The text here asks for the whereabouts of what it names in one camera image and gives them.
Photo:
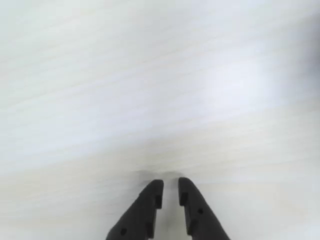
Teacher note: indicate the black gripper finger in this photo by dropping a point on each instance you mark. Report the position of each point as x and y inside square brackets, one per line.
[140, 212]
[200, 215]

